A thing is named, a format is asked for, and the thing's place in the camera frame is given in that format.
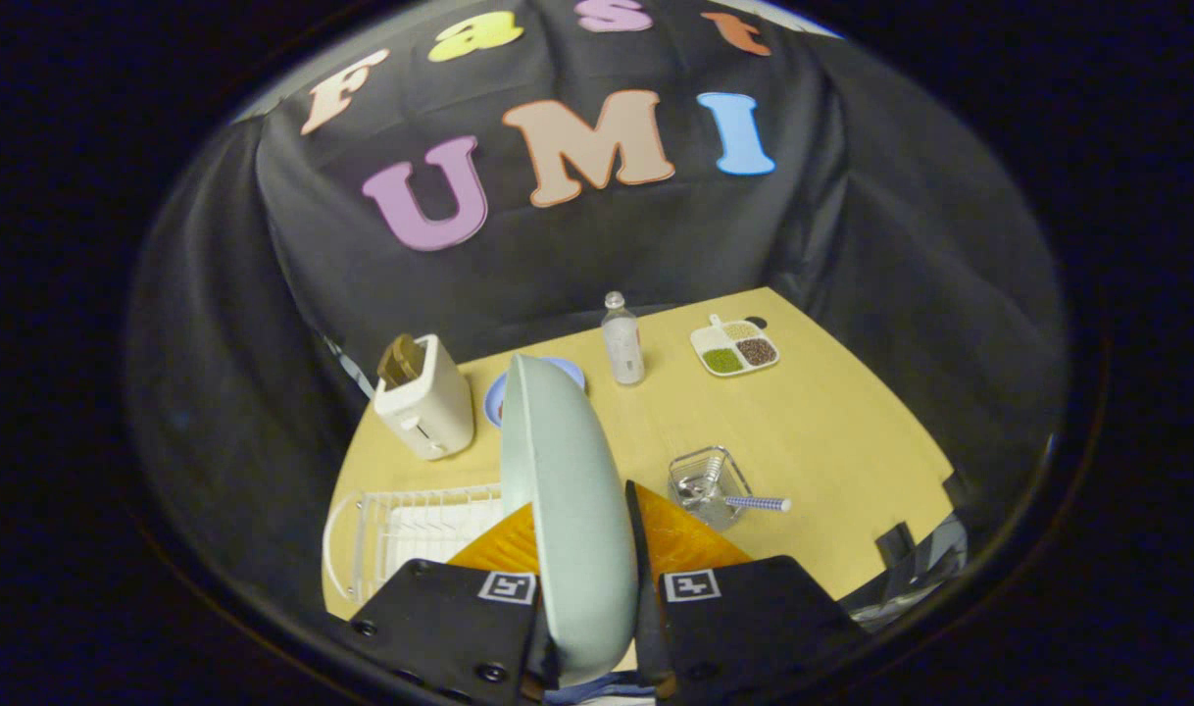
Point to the clear plastic bottle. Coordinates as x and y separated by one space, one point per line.
623 348

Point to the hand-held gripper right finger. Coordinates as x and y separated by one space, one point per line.
646 608

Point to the pale green plate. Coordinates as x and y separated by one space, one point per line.
572 510

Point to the cream toaster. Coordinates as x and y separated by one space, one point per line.
430 412

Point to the black backdrop cloth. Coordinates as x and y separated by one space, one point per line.
577 255

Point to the white divided tray of beans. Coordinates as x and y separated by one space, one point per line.
734 348

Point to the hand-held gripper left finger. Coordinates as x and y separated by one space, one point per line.
450 628

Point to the blue plate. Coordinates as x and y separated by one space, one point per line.
568 373

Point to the clear plastic basket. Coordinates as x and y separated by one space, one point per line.
729 471

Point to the black table edge clamp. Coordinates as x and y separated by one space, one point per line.
952 487
896 544

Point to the brown toast slice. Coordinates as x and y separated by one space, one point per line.
399 361

